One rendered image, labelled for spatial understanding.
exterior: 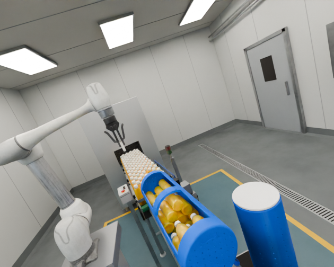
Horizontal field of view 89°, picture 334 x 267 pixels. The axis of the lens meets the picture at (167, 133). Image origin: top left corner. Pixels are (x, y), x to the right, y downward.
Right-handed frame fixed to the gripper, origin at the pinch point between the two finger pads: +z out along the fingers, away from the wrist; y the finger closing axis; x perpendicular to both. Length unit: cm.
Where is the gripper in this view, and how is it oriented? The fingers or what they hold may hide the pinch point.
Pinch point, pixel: (122, 145)
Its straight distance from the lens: 112.9
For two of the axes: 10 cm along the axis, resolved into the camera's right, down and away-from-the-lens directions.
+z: 3.7, 9.0, 2.3
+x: 3.1, 1.1, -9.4
